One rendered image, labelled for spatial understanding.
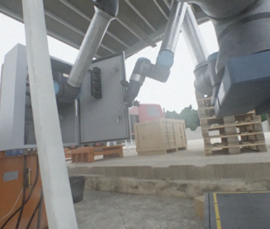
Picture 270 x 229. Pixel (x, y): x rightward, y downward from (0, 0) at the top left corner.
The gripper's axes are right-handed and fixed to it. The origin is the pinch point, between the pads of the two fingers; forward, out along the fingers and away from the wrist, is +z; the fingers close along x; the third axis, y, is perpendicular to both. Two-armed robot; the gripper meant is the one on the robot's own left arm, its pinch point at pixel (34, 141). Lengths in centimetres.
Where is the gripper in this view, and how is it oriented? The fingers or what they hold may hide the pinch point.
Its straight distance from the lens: 119.2
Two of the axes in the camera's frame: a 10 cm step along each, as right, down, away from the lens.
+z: -0.4, 10.0, 0.0
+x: -8.0, -0.3, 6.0
